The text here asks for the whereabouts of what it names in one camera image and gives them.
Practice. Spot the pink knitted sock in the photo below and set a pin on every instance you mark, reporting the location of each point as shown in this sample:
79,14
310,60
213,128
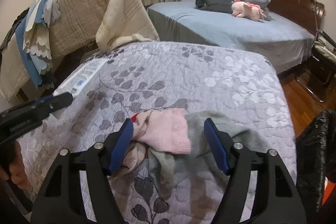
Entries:
163,131

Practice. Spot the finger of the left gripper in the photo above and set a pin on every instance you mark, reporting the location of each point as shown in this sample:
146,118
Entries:
51,104

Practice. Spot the beige blanket over furniture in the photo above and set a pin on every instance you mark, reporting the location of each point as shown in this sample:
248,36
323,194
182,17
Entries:
108,23

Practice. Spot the grey sock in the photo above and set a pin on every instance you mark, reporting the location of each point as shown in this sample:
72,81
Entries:
167,170

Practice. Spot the pink plush toy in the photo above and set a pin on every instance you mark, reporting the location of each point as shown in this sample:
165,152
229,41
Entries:
241,9

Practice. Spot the blue sheeted bed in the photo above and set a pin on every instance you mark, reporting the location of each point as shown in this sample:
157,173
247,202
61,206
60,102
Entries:
284,43

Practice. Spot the black metal chair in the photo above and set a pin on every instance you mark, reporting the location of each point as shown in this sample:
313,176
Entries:
317,72

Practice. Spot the white toothpaste tube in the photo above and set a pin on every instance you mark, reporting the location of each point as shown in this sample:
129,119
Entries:
79,78

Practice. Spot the dark wooden headboard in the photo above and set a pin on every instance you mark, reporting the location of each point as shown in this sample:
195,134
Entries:
306,13

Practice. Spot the black trash bag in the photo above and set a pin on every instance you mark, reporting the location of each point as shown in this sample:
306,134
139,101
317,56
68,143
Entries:
315,149

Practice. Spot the purple floral quilted bed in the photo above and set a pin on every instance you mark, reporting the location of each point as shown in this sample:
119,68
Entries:
241,85

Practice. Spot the blue white scalloped cloth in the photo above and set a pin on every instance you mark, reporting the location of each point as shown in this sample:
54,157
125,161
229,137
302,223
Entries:
33,40

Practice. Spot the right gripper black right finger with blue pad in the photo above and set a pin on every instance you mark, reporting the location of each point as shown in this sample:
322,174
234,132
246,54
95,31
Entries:
276,197

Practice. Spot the person's left hand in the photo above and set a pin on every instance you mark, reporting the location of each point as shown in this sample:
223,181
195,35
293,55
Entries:
16,170

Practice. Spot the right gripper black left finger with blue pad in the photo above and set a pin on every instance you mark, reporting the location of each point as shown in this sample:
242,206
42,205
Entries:
60,199

